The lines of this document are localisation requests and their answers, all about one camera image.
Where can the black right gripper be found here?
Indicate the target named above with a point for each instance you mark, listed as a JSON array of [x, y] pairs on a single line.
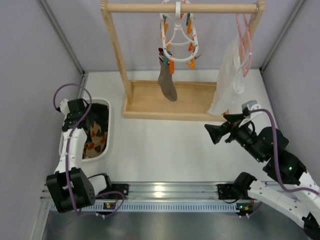
[[230, 129]]

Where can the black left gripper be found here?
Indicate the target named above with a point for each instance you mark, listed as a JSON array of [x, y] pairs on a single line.
[[83, 120]]

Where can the brown striped beige sock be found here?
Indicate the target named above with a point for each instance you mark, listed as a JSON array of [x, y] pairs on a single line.
[[165, 80]]

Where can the black sock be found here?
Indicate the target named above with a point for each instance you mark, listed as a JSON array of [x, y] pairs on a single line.
[[98, 113]]

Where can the brown argyle sock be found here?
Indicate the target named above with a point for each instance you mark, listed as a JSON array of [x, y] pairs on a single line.
[[95, 143]]

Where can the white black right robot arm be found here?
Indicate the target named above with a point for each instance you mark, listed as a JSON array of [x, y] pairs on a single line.
[[256, 133]]

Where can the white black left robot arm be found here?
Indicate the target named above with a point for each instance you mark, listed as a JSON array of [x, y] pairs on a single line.
[[84, 138]]

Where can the pink clothes hanger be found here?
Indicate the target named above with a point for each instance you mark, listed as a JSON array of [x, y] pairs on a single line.
[[246, 63]]

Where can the white round clip hanger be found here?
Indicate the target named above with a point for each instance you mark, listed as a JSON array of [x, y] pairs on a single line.
[[179, 39]]

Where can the white perforated plastic basket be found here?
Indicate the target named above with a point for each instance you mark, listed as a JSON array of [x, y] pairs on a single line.
[[105, 128]]

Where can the white hanging cloth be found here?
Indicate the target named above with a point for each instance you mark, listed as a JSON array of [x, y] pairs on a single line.
[[229, 82]]

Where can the wooden clothes rack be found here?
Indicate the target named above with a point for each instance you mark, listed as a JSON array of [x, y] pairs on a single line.
[[143, 100]]

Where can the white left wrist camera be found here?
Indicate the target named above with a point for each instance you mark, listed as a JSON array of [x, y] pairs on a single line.
[[72, 106]]

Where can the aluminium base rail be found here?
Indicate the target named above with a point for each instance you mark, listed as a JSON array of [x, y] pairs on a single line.
[[203, 197]]

